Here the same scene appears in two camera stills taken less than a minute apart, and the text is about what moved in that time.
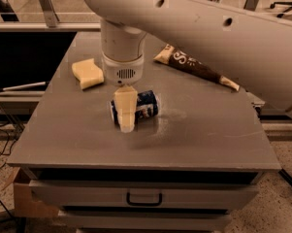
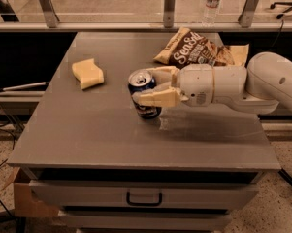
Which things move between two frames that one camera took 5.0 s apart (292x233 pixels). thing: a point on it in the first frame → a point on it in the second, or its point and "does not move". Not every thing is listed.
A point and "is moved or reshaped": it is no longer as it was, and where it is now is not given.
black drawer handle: (128, 199) does not move
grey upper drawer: (184, 194) does not move
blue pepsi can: (146, 105) is moved or reshaped
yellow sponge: (88, 73) does not move
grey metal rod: (16, 87) does not move
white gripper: (122, 70) → (196, 83)
